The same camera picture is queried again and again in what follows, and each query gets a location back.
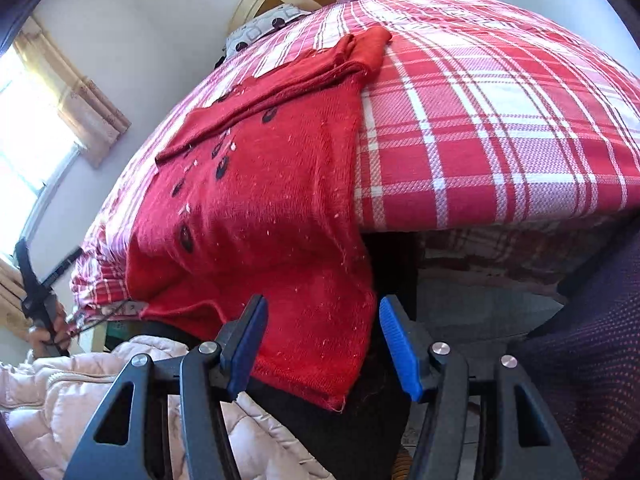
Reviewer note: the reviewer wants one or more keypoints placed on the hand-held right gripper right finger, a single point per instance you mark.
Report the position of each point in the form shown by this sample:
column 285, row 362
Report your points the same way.
column 397, row 350

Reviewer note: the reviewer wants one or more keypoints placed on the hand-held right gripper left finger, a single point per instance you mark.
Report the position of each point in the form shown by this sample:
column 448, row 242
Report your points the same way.
column 248, row 345

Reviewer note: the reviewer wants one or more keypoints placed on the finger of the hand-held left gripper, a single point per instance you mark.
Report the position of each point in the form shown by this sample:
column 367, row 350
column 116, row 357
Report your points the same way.
column 62, row 265
column 30, row 272

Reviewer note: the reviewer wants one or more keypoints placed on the red knit sweater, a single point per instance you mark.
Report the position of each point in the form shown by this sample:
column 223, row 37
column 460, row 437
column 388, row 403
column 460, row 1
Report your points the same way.
column 280, row 185

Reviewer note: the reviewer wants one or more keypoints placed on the person's left hand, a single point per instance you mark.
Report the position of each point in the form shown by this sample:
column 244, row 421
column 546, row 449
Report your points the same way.
column 37, row 342

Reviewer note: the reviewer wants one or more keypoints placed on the beige curtain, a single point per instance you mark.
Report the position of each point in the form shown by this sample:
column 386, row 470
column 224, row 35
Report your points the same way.
column 75, row 95
column 12, row 305

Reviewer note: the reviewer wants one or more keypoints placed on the pink puffer jacket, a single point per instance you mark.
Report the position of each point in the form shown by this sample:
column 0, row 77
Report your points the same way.
column 50, row 400

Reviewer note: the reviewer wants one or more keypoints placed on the window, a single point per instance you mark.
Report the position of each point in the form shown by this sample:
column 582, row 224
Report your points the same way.
column 25, row 135

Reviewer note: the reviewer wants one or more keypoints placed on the person's dark dotted trouser leg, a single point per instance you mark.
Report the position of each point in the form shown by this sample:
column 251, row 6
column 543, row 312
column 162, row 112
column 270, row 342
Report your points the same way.
column 590, row 360

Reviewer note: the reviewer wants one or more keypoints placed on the red white plaid bed sheet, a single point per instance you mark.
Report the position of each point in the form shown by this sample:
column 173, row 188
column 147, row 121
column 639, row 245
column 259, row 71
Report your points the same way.
column 475, row 135

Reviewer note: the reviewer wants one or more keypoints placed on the grey patterned pillow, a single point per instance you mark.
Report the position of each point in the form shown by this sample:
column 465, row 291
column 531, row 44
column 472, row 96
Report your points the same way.
column 260, row 30

